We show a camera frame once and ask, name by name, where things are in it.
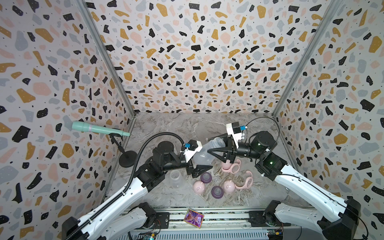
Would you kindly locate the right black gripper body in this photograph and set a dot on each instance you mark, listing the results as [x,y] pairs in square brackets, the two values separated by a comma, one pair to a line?
[240,151]

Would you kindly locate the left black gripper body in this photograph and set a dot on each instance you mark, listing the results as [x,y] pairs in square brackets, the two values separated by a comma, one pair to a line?
[178,164]

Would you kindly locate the purple bottle collar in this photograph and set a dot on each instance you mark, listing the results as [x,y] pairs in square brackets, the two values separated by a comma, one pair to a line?
[217,192]
[206,178]

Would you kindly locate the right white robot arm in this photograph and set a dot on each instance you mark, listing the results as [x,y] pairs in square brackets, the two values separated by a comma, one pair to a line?
[332,216]

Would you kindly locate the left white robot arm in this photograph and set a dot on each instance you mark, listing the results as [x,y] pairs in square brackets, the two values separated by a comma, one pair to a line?
[107,222]

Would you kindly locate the small clear baby bottle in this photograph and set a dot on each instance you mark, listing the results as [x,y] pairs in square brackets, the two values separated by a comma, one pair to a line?
[176,179]

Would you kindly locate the pink bottle cap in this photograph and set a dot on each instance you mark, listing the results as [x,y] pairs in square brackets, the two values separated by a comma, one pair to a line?
[199,187]
[229,186]

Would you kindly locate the clear silicone nipple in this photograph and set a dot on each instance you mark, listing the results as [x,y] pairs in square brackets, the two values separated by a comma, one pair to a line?
[216,180]

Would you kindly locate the colourful holographic card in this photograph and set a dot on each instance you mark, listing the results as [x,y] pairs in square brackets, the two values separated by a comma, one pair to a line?
[194,218]

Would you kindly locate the black microphone stand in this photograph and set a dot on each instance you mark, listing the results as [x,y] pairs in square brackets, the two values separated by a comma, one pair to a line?
[127,158]

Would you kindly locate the mint green microphone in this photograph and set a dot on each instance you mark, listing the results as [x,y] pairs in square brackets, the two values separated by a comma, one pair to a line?
[86,127]

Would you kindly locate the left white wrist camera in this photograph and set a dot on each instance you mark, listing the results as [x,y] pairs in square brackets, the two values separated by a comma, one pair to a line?
[191,148]

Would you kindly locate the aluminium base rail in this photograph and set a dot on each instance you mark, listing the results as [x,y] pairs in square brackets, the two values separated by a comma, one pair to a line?
[226,223]

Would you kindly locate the left corner aluminium post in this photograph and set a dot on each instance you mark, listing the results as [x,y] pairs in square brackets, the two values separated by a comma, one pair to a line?
[87,17]

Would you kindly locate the corner aluminium post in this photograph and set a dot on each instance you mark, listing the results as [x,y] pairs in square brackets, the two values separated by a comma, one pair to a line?
[327,18]
[87,17]

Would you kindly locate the right corner aluminium post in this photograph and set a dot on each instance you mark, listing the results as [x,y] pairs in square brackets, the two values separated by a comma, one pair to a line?
[327,18]

